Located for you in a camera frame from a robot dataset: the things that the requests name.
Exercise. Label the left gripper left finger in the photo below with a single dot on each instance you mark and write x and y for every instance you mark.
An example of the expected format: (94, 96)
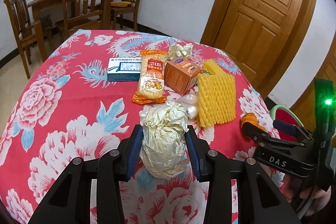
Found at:
(68, 200)

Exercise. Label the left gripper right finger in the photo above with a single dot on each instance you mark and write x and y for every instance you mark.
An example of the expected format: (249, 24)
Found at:
(259, 199)

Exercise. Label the orange wrapper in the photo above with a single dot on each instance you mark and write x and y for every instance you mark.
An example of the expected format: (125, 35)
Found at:
(251, 118)

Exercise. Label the cream paper ball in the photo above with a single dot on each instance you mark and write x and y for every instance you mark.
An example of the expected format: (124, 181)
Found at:
(163, 150)

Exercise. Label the person's right hand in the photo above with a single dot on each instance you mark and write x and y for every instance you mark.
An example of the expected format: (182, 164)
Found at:
(319, 198)

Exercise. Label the red bin with green rim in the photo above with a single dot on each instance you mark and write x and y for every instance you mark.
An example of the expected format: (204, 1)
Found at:
(284, 120)

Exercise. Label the large yellow foam net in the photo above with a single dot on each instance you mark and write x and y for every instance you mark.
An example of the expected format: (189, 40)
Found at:
(216, 99)

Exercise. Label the clear plastic wrapper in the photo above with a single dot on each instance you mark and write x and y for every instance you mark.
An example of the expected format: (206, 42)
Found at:
(191, 104)

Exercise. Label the red floral tablecloth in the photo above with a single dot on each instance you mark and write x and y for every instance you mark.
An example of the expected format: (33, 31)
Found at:
(70, 109)

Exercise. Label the small yellow foam net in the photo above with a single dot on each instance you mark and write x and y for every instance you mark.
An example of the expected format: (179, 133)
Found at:
(211, 67)

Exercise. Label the orange cardboard box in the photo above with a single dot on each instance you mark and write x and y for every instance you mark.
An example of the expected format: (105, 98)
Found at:
(181, 74)

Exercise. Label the wooden door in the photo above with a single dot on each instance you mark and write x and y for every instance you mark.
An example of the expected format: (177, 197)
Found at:
(262, 37)

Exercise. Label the blue white medicine box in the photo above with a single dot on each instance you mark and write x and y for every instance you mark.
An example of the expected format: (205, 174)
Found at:
(124, 69)

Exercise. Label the orange snack noodle packet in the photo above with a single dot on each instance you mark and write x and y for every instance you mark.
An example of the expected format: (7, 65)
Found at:
(151, 81)

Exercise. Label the small crumpled white paper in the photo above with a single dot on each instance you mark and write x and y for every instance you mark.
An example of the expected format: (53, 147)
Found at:
(178, 50)

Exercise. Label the left wooden chair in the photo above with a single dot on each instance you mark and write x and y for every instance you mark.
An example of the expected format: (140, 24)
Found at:
(22, 29)

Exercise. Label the far wooden chair with cushion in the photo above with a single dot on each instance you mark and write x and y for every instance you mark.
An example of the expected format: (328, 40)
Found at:
(124, 7)

